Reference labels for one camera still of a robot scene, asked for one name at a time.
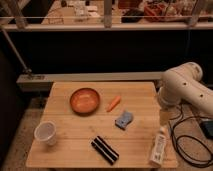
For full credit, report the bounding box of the orange carrot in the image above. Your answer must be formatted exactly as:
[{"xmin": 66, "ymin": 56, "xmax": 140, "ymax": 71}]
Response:
[{"xmin": 106, "ymin": 96, "xmax": 121, "ymax": 112}]

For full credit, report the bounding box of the blue sponge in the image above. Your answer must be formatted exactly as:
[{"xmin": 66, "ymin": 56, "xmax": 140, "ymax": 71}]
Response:
[{"xmin": 115, "ymin": 111, "xmax": 133, "ymax": 130}]

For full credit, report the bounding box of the orange round plate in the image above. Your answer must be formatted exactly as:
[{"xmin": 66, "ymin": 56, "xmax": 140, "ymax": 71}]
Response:
[{"xmin": 70, "ymin": 88, "xmax": 100, "ymax": 115}]

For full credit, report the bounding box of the white plastic cup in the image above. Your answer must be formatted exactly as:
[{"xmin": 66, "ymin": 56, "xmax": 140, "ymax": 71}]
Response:
[{"xmin": 34, "ymin": 121, "xmax": 56, "ymax": 146}]

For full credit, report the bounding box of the diagonal metal strut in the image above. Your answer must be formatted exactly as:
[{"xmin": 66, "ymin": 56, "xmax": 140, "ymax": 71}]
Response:
[{"xmin": 1, "ymin": 26, "xmax": 32, "ymax": 78}]

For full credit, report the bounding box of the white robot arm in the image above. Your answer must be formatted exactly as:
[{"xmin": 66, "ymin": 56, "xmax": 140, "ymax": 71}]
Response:
[{"xmin": 157, "ymin": 62, "xmax": 213, "ymax": 126}]

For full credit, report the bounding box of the grey metal rail beam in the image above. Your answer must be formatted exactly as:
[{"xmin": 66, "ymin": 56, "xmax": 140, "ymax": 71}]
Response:
[{"xmin": 16, "ymin": 72, "xmax": 162, "ymax": 92}]

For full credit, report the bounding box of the black striped box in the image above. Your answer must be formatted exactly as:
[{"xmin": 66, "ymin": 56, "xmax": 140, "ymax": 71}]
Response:
[{"xmin": 91, "ymin": 136, "xmax": 119, "ymax": 165}]

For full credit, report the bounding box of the black device on floor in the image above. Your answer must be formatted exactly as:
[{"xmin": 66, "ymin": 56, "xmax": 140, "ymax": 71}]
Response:
[{"xmin": 200, "ymin": 121, "xmax": 213, "ymax": 140}]

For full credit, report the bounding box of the white squeeze bottle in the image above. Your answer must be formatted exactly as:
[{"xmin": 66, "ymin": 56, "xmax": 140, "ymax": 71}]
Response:
[{"xmin": 150, "ymin": 127, "xmax": 167, "ymax": 166}]

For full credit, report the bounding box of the black cable on floor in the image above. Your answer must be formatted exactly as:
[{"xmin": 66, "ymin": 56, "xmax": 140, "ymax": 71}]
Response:
[{"xmin": 168, "ymin": 104, "xmax": 213, "ymax": 169}]

